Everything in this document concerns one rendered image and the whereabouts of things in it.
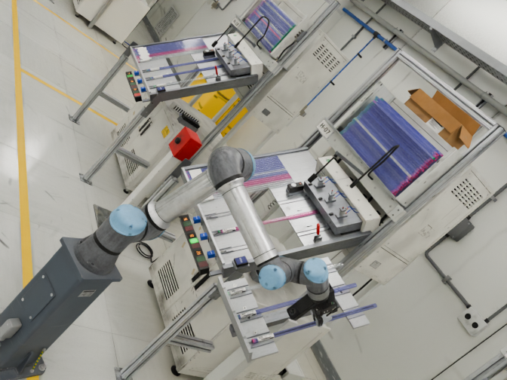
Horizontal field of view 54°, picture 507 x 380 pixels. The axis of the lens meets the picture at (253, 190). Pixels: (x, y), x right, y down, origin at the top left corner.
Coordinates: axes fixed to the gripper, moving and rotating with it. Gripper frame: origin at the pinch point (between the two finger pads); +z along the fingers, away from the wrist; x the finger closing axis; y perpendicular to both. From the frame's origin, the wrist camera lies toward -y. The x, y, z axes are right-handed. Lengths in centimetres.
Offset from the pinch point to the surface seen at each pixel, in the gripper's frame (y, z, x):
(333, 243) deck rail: 25.8, 13.1, 37.8
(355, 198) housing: 46, 11, 55
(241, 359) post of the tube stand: -30.1, 19.8, 8.7
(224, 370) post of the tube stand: -37.9, 24.9, 9.6
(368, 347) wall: 57, 182, 57
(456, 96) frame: 103, -19, 64
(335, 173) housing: 46, 11, 75
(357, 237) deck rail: 38, 16, 38
